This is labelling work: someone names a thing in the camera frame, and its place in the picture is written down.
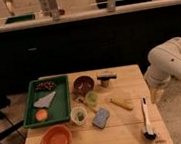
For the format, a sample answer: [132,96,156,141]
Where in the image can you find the white black dish brush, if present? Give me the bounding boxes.
[141,97,157,141]

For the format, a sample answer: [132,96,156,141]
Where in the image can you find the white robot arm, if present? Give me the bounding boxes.
[144,37,181,104]

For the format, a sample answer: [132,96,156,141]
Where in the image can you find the green plastic tray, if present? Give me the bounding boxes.
[23,75,71,129]

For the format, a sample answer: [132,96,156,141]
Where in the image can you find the black top wooden stamp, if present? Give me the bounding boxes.
[97,71,117,88]

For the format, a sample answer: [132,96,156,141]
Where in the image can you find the blue sponge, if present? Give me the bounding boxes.
[92,108,110,129]

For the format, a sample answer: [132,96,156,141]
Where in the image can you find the light green cup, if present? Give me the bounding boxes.
[85,91,98,107]

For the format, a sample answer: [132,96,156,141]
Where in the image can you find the dark red bowl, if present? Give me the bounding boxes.
[73,75,95,96]

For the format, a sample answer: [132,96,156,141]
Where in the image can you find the white cup with greens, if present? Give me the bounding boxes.
[70,106,87,126]

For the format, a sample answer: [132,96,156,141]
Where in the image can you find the orange plastic bowl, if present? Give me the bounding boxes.
[39,124,72,144]

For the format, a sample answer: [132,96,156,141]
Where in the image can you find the dark red grapes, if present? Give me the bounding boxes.
[35,80,57,91]

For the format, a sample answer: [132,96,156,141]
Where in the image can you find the grey triangular cloth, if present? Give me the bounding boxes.
[34,92,56,108]

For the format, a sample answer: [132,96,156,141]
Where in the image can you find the orange fruit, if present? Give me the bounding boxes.
[35,109,49,122]

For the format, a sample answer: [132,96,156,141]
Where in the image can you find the green item on counter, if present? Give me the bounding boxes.
[4,13,35,25]

